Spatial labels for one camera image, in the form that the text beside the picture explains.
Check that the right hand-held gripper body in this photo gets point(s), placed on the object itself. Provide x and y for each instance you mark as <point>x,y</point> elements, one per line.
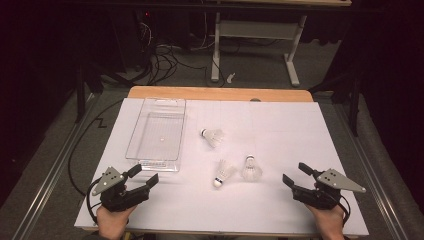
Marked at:
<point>316,196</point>

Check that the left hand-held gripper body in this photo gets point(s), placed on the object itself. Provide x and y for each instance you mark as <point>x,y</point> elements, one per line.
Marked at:
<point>115,196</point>

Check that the white plastic shuttlecock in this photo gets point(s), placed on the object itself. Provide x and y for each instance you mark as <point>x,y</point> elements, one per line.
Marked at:
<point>214,136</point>
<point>251,170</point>
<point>222,171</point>

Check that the clear plastic tray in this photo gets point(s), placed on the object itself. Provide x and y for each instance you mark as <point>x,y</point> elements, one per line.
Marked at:
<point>156,133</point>

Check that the person's left hand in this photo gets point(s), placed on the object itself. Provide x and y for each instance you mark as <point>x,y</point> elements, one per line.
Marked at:
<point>111,223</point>

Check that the person's right hand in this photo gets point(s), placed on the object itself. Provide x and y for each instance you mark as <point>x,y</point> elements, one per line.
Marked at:
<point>331,223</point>

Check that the black metal stand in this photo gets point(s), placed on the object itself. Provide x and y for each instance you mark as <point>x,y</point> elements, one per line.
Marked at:
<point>354,106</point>
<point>80,96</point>

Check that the dark round table grommet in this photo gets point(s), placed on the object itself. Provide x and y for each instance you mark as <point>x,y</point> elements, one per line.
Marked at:
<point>255,99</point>

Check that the small white floor object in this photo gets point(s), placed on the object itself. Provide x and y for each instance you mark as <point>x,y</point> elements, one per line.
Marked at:
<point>230,78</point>

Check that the metal floor rail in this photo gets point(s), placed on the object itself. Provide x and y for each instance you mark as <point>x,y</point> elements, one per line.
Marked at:
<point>376,186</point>
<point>51,176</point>

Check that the white metal desk frame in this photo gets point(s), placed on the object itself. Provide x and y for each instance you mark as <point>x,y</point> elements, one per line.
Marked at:
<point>256,29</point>

